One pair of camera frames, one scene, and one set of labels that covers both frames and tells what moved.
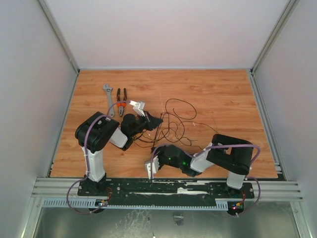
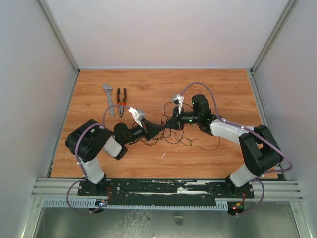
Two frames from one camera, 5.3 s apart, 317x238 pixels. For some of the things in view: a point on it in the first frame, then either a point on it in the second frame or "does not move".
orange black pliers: x=121 y=105 does not move
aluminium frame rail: x=284 y=190 does not move
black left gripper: x=152 y=122 → x=149 y=129
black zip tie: x=157 y=134 → x=162 y=123
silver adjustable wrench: x=106 y=87 does not move
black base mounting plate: x=192 y=192 does not move
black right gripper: x=160 y=153 → x=177 y=119
